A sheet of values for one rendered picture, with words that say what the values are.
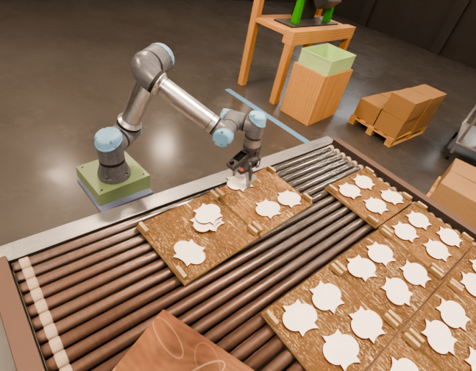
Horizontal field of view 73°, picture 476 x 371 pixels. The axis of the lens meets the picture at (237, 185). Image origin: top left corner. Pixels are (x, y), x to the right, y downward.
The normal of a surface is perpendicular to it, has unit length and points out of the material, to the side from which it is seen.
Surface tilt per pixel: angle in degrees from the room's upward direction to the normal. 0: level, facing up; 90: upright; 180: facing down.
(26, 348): 0
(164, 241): 0
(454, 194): 90
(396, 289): 0
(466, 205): 90
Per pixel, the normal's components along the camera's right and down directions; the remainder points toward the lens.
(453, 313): 0.19, -0.75
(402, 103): -0.75, 0.30
